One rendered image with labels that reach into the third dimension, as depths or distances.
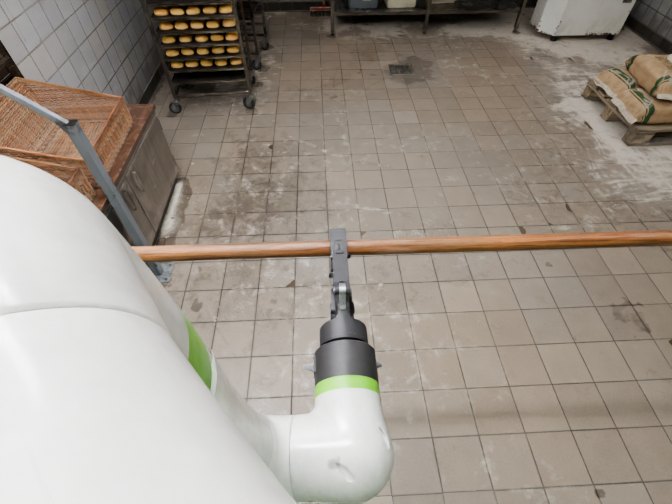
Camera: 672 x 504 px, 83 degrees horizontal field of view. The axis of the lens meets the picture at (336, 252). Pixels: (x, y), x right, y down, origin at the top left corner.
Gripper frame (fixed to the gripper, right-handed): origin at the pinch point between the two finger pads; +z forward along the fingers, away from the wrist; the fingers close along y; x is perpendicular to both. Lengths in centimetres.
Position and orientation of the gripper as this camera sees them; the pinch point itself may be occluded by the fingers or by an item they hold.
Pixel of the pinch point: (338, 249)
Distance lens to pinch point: 71.4
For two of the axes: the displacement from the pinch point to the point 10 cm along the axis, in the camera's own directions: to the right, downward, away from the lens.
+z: -0.4, -7.6, 6.5
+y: 0.0, 6.5, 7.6
